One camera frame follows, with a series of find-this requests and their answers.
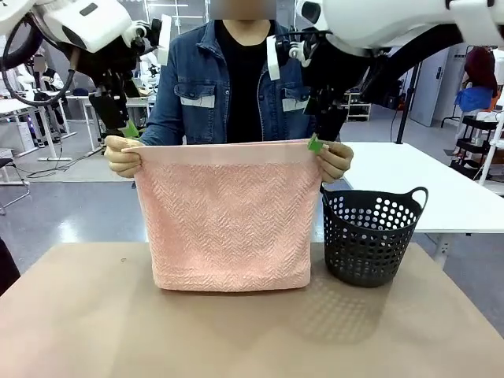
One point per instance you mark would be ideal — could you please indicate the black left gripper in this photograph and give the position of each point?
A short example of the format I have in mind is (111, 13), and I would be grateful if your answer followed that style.
(110, 108)

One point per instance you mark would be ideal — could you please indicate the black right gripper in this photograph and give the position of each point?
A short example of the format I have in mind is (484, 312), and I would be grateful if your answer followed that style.
(328, 114)

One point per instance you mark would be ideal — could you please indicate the pink towel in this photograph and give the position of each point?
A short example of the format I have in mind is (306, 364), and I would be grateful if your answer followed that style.
(232, 220)

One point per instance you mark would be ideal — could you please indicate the black perforated plastic basket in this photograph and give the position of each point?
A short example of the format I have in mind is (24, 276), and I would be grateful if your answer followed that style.
(366, 252)

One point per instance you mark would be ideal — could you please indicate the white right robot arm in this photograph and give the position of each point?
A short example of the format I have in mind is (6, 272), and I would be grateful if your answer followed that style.
(374, 23)

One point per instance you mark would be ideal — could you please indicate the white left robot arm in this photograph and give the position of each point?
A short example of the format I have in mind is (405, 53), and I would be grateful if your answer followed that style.
(90, 23)

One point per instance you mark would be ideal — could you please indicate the person's left hand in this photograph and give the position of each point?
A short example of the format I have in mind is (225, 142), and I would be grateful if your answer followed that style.
(336, 163)

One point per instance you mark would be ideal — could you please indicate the person's right hand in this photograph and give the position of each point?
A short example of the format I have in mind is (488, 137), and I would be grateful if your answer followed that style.
(122, 157)

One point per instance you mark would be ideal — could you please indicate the long white lab desk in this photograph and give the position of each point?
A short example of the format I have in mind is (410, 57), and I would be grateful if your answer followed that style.
(138, 101)

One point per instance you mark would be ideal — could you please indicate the wooden shoe rack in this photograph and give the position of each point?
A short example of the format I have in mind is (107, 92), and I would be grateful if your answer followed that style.
(358, 108)

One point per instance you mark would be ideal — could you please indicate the person in denim jacket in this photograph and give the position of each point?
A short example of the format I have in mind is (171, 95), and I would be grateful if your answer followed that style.
(197, 71)

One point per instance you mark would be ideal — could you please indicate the black tripod stand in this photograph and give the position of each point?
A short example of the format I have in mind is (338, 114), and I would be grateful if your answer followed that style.
(405, 110)

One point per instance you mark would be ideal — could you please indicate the person in varsity jacket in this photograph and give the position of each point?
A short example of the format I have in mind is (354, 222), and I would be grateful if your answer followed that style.
(49, 80)

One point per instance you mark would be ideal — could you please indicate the large white table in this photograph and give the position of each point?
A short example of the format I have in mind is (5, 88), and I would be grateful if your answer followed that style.
(413, 173)

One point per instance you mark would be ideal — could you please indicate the white drawer cabinet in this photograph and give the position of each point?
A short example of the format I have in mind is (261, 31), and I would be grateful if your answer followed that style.
(27, 136)

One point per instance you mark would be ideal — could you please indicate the white desk with T-foot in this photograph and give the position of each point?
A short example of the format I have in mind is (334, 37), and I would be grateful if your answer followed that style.
(15, 104)

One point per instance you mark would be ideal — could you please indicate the grey door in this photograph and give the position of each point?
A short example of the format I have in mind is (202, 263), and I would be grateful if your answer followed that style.
(433, 86)

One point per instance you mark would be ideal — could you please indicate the black metal chair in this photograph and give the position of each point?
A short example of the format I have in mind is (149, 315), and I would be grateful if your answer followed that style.
(12, 185)

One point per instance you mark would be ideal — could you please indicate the black utility cart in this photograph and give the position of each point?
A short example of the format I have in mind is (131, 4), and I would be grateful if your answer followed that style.
(472, 138)

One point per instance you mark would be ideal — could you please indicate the blue cloth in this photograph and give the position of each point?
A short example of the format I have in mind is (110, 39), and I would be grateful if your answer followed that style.
(474, 98)

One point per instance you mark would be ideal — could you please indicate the white metal rack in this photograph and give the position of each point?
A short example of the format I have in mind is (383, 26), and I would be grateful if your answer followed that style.
(490, 157)

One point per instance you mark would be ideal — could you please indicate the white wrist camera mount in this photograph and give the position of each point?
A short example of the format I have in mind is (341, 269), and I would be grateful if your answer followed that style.
(272, 63)
(164, 43)

